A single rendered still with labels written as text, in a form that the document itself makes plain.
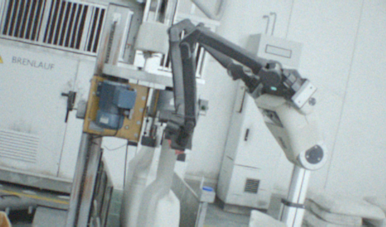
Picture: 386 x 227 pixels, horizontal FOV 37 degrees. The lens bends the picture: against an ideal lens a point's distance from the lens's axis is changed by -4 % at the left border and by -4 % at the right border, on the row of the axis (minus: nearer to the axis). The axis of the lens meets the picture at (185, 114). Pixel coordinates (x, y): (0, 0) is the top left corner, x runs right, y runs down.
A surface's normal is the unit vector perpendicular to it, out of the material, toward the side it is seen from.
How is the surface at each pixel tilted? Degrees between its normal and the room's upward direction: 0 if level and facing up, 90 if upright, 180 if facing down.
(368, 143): 90
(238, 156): 90
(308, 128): 115
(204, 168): 90
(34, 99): 90
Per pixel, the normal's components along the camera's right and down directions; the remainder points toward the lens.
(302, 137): 0.41, 0.56
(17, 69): 0.18, 0.09
